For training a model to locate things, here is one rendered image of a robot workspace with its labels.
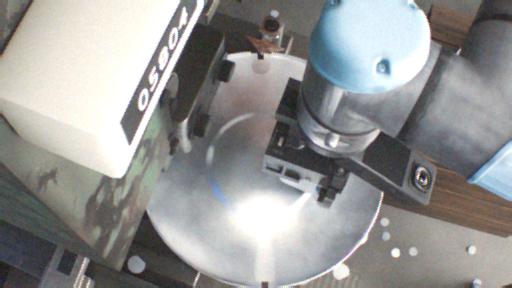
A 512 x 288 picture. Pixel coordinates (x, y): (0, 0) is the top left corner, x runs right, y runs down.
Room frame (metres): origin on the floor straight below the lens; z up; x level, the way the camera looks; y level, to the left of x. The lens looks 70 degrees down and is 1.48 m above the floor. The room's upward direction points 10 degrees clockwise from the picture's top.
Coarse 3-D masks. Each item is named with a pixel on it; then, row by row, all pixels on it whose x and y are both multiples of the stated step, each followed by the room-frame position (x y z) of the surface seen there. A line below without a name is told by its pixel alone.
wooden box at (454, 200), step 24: (432, 24) 0.76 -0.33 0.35; (456, 24) 0.78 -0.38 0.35; (456, 48) 0.71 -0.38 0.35; (432, 192) 0.43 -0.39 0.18; (456, 192) 0.42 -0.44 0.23; (480, 192) 0.42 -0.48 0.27; (432, 216) 0.42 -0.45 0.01; (456, 216) 0.42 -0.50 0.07; (480, 216) 0.41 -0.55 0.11; (504, 216) 0.40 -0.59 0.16
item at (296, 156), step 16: (288, 80) 0.24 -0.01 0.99; (288, 96) 0.23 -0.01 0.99; (288, 112) 0.21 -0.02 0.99; (288, 128) 0.22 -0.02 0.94; (272, 144) 0.20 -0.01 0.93; (288, 144) 0.20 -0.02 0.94; (304, 144) 0.21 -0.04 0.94; (368, 144) 0.20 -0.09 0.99; (272, 160) 0.19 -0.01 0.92; (288, 160) 0.19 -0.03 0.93; (304, 160) 0.19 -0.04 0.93; (320, 160) 0.19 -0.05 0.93; (288, 176) 0.19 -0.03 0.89; (304, 176) 0.19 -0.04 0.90; (320, 176) 0.18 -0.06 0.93; (336, 176) 0.18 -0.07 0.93
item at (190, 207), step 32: (288, 64) 0.36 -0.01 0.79; (224, 96) 0.31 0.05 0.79; (256, 96) 0.31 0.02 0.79; (224, 128) 0.26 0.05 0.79; (256, 128) 0.27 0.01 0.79; (192, 160) 0.22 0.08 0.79; (224, 160) 0.22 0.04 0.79; (256, 160) 0.23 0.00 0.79; (160, 192) 0.18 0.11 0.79; (192, 192) 0.18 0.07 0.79; (224, 192) 0.19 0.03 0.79; (256, 192) 0.19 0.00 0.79; (288, 192) 0.20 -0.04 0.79; (352, 192) 0.22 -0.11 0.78; (160, 224) 0.14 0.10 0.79; (192, 224) 0.15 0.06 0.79; (224, 224) 0.15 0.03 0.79; (256, 224) 0.16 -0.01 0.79; (288, 224) 0.17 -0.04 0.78; (320, 224) 0.17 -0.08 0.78; (352, 224) 0.18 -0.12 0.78; (192, 256) 0.11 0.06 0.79; (224, 256) 0.12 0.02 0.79; (256, 256) 0.12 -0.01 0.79; (288, 256) 0.13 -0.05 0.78; (320, 256) 0.13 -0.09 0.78
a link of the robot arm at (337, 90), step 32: (352, 0) 0.23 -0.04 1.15; (384, 0) 0.23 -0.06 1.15; (320, 32) 0.21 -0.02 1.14; (352, 32) 0.20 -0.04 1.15; (384, 32) 0.21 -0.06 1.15; (416, 32) 0.21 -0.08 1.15; (320, 64) 0.19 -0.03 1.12; (352, 64) 0.18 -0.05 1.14; (384, 64) 0.19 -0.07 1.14; (416, 64) 0.19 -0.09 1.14; (320, 96) 0.19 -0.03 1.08; (352, 96) 0.18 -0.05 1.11; (384, 96) 0.18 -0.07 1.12; (416, 96) 0.18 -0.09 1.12; (352, 128) 0.18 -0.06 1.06; (384, 128) 0.17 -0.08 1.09
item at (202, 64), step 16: (192, 32) 0.28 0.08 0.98; (208, 32) 0.28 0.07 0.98; (192, 48) 0.27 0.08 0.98; (208, 48) 0.27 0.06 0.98; (176, 64) 0.25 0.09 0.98; (192, 64) 0.25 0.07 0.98; (208, 64) 0.25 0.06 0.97; (224, 64) 0.27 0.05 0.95; (176, 80) 0.22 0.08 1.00; (192, 80) 0.23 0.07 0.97; (208, 80) 0.24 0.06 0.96; (224, 80) 0.26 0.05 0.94; (176, 96) 0.22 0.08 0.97; (192, 96) 0.22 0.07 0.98; (208, 96) 0.24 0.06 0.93; (176, 112) 0.20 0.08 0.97; (192, 112) 0.21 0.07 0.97; (176, 128) 0.19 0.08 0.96; (192, 128) 0.20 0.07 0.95; (208, 128) 0.21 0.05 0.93; (192, 144) 0.20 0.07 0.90
